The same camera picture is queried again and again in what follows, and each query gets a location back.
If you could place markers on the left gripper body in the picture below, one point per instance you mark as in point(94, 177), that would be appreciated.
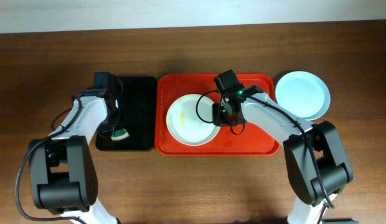
point(112, 125)

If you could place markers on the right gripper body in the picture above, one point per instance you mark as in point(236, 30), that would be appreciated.
point(223, 119)

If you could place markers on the green and yellow sponge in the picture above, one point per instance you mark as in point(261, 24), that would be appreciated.
point(119, 135)

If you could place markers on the white plate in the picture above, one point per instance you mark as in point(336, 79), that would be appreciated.
point(185, 126)

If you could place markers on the light blue plate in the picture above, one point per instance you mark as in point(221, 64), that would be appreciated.
point(297, 90)

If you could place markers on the pale green plate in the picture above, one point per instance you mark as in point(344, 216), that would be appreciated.
point(313, 113)

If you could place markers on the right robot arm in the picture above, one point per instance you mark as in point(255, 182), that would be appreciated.
point(316, 161)

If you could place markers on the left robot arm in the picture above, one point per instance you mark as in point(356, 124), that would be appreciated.
point(63, 176)

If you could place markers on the black plastic tray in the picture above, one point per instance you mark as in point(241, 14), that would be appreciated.
point(138, 116)

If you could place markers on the red plastic tray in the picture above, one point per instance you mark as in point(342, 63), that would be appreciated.
point(252, 142)

